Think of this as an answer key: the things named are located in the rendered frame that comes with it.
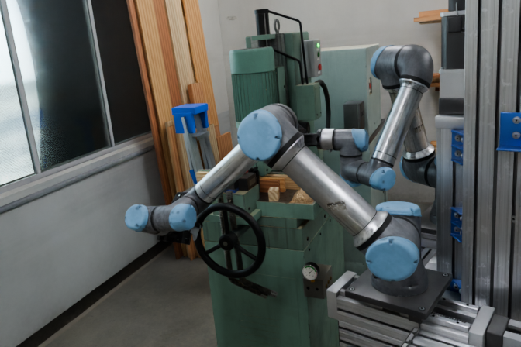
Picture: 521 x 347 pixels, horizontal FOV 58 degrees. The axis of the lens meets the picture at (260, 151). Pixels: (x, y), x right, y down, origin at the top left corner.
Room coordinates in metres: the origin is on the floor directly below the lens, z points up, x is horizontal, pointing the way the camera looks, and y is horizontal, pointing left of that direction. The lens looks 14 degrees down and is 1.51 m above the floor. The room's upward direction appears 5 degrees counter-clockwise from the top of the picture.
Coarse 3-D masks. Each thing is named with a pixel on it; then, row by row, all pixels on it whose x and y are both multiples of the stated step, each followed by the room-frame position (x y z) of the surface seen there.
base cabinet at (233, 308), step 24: (312, 240) 1.73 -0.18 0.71; (336, 240) 2.04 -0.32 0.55; (264, 264) 1.70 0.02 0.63; (288, 264) 1.66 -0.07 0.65; (336, 264) 2.02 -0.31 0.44; (216, 288) 1.80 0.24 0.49; (240, 288) 1.75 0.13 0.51; (288, 288) 1.66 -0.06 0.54; (216, 312) 1.81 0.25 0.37; (240, 312) 1.75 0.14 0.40; (264, 312) 1.71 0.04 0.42; (288, 312) 1.66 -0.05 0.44; (312, 312) 1.68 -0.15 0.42; (216, 336) 1.81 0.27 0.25; (240, 336) 1.76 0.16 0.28; (264, 336) 1.71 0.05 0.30; (288, 336) 1.67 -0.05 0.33; (312, 336) 1.66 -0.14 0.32; (336, 336) 1.96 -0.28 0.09
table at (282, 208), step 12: (264, 192) 1.80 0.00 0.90; (288, 192) 1.77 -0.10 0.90; (264, 204) 1.69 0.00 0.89; (276, 204) 1.67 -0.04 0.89; (288, 204) 1.65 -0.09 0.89; (300, 204) 1.63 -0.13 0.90; (312, 204) 1.61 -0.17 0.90; (216, 216) 1.67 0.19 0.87; (228, 216) 1.65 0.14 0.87; (276, 216) 1.67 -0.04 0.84; (288, 216) 1.65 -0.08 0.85; (300, 216) 1.63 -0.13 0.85; (312, 216) 1.61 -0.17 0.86
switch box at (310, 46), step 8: (304, 40) 2.07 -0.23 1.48; (312, 40) 2.05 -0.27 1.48; (312, 48) 2.05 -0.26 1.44; (320, 48) 2.13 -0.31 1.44; (312, 56) 2.05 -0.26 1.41; (320, 56) 2.12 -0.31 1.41; (312, 64) 2.05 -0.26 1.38; (304, 72) 2.07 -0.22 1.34; (312, 72) 2.05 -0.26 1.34; (320, 72) 2.11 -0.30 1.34
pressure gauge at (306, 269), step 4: (308, 264) 1.56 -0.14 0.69; (312, 264) 1.56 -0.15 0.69; (316, 264) 1.57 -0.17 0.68; (304, 268) 1.56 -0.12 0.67; (308, 268) 1.56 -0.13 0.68; (312, 268) 1.55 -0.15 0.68; (316, 268) 1.55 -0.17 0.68; (304, 272) 1.57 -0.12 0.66; (308, 272) 1.56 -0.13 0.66; (312, 272) 1.55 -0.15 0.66; (316, 272) 1.54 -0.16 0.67; (304, 276) 1.56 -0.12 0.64; (308, 276) 1.56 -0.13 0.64; (312, 276) 1.55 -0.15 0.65; (316, 276) 1.54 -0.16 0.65; (312, 280) 1.57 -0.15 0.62
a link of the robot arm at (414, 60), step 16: (416, 48) 1.51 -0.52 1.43; (400, 64) 1.51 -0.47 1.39; (416, 64) 1.46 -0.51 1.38; (432, 64) 1.48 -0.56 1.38; (400, 80) 1.48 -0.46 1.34; (416, 80) 1.44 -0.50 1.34; (400, 96) 1.45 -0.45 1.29; (416, 96) 1.44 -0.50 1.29; (400, 112) 1.43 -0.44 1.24; (384, 128) 1.44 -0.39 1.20; (400, 128) 1.41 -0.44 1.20; (384, 144) 1.41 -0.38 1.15; (400, 144) 1.41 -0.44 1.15; (384, 160) 1.39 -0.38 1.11; (368, 176) 1.39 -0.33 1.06; (384, 176) 1.36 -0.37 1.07
